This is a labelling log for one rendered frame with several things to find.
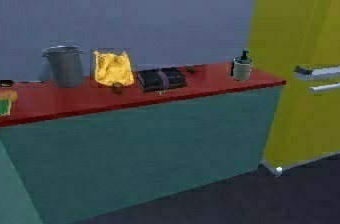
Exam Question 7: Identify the orange-brown bread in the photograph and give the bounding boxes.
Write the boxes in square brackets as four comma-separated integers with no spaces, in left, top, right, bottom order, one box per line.
[0,90,19,103]

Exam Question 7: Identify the teal counter with red top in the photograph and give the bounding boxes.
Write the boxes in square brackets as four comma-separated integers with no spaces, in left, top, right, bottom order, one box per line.
[0,61,287,224]

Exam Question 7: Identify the yellow crumpled paper bag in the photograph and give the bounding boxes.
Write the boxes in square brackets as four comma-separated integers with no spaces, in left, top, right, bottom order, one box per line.
[93,50,135,88]

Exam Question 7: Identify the grey soap dispenser bottle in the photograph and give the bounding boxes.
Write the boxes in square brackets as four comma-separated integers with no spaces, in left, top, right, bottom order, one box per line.
[231,50,254,83]

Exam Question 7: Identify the grey metal pot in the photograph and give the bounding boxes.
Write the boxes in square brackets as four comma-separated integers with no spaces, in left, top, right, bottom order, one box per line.
[42,45,86,89]

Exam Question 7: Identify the yellow-green fridge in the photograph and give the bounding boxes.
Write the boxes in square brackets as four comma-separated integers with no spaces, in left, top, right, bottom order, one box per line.
[247,0,340,177]

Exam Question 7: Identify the black ladle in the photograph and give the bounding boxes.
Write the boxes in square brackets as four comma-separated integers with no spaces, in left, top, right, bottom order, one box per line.
[0,78,47,89]

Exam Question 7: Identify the green sponge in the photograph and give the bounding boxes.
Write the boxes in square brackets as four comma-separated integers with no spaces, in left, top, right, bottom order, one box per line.
[0,98,13,119]

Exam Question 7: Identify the silver fridge handle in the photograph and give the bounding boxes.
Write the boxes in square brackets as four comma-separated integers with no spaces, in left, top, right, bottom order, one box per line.
[309,79,340,94]

